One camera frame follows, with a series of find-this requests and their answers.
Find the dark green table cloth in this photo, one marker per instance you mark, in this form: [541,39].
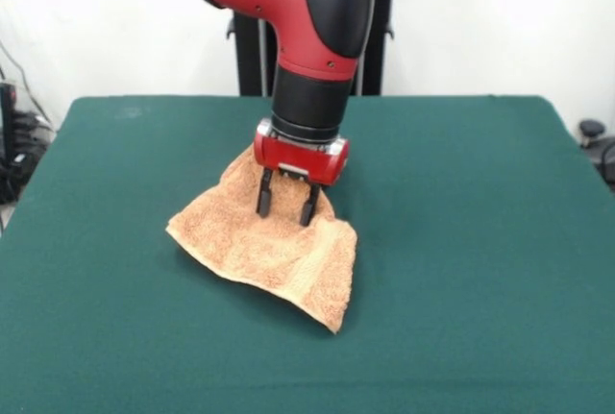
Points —
[144,337]

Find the black office chair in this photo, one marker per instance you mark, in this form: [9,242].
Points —
[600,145]

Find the black equipment pile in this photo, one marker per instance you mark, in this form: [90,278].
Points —
[24,145]

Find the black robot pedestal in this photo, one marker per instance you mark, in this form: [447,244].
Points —
[375,63]

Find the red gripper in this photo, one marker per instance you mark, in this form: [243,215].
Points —
[300,159]

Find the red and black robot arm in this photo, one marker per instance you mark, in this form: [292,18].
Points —
[288,1]

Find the black computer tower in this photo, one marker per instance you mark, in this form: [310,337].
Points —
[7,116]

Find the tan terry towel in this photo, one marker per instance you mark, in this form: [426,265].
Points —
[259,250]

